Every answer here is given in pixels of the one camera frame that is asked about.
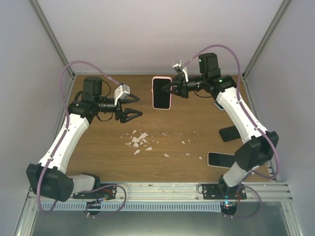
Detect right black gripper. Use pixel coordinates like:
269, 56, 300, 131
161, 73, 207, 98

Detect pink phone case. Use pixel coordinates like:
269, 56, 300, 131
152, 76, 172, 110

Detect phone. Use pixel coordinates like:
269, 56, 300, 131
219, 125, 241, 142
207, 152, 235, 168
214, 100, 224, 111

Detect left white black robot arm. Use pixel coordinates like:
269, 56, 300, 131
26, 77, 142, 202

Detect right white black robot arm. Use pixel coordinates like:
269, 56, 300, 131
161, 53, 279, 199

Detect phone in black case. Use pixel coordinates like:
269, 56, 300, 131
219, 125, 241, 142

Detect phone in white case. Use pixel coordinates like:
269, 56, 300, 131
207, 152, 235, 168

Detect white debris flakes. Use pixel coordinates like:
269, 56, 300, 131
115, 120, 208, 162

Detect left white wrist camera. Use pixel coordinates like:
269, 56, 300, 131
114, 83, 130, 105

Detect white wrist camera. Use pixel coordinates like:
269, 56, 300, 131
114, 83, 130, 105
172, 60, 189, 84

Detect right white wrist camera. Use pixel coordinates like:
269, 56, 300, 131
172, 60, 189, 84

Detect aluminium front rail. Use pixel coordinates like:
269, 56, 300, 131
26, 180, 293, 201

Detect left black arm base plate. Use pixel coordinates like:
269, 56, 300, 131
72, 183, 117, 201

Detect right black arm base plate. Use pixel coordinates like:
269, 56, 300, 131
196, 183, 247, 200

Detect grey slotted cable duct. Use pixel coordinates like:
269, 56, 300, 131
54, 201, 221, 212

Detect right aluminium corner post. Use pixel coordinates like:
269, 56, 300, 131
242, 0, 292, 80

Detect aluminium corner post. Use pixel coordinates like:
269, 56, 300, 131
242, 0, 292, 80
28, 0, 69, 66

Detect left aluminium corner post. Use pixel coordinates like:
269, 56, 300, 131
28, 0, 69, 66

